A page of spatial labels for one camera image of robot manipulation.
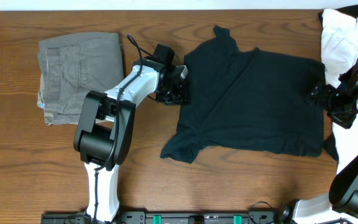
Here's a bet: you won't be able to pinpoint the black t-shirt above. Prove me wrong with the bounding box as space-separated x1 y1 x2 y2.
160 26 324 163

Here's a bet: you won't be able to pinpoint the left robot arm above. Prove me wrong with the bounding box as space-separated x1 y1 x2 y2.
73 58 188 223

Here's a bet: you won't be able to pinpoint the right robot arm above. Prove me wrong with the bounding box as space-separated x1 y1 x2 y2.
288 99 358 223

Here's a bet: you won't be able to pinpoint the white garment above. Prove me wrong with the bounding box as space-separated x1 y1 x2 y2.
321 9 358 87

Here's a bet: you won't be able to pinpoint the folded grey khaki pants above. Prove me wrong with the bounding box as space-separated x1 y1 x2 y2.
37 32 124 125

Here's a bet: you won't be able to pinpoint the small black cable loop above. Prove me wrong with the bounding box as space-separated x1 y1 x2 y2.
247 200 276 224

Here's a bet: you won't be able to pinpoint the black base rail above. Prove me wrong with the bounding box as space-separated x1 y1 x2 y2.
40 211 278 224

